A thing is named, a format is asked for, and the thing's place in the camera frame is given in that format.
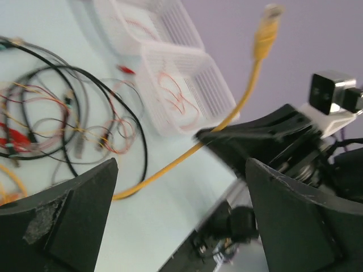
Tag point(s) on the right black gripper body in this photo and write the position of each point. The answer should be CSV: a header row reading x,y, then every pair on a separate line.
x,y
301,153

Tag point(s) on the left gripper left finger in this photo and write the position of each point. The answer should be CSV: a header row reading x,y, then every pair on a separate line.
x,y
60,228

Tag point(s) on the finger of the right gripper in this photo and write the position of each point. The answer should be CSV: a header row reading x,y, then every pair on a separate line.
x,y
235,144

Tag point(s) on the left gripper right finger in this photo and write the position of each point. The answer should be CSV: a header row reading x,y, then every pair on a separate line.
x,y
301,227

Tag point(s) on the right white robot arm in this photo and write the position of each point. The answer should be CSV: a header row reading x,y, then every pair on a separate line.
x,y
344,175

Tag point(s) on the near right white basket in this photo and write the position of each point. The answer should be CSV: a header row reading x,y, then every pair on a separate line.
x,y
182,89

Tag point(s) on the white basket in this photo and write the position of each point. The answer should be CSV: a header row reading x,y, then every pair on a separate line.
x,y
182,89
128,25

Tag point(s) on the far right white basket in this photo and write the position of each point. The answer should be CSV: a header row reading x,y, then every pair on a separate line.
x,y
128,25

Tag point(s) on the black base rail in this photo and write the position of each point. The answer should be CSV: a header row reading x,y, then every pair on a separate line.
x,y
216,240

